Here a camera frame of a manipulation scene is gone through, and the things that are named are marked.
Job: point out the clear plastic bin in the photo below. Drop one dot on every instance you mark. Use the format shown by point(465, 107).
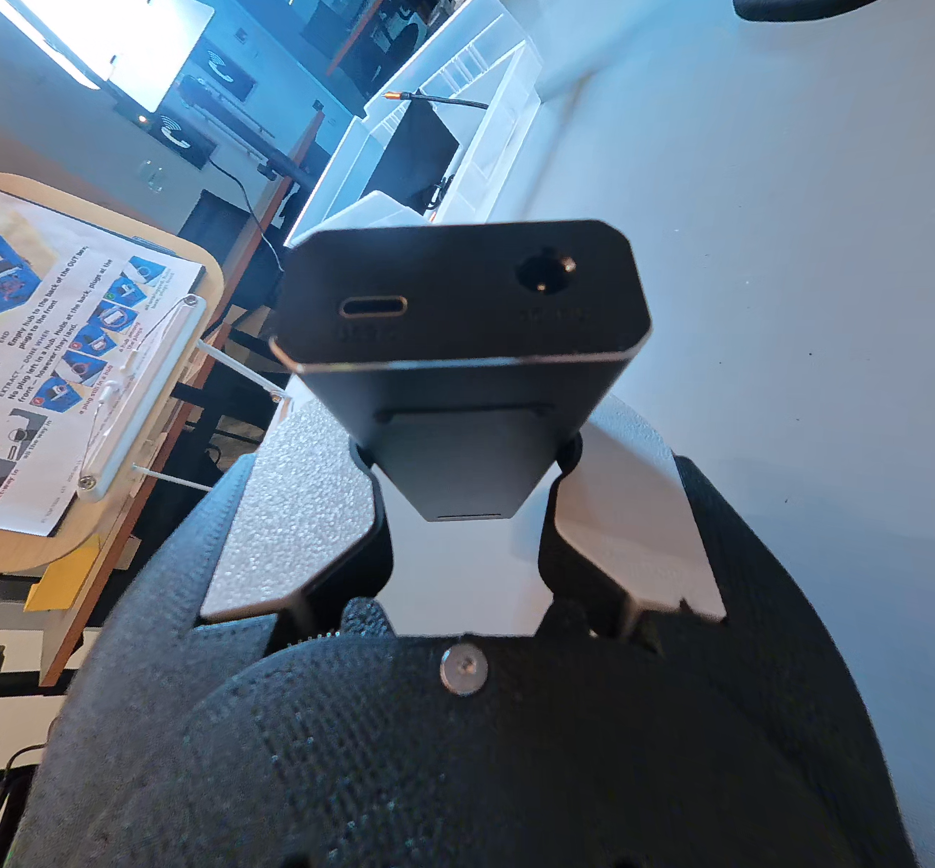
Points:
point(497, 79)

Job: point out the printed instruction sheet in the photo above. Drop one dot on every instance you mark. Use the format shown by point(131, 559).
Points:
point(66, 342)

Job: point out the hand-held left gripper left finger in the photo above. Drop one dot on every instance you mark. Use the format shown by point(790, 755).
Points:
point(292, 517)

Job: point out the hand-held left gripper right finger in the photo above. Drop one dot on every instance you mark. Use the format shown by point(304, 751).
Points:
point(635, 517)

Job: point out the phone icon sign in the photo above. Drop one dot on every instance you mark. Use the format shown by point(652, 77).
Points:
point(182, 139)
point(223, 70)

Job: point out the yellow sticky note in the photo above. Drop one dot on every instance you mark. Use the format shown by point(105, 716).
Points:
point(66, 579)

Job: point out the black box in bin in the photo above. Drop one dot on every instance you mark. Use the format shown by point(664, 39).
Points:
point(416, 156)

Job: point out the wooden board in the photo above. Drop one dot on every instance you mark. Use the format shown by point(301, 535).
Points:
point(208, 283)

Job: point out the white clip bar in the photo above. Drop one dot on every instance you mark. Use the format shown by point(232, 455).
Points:
point(150, 400)

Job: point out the black usb hub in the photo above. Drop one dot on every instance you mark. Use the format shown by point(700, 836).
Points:
point(460, 313)

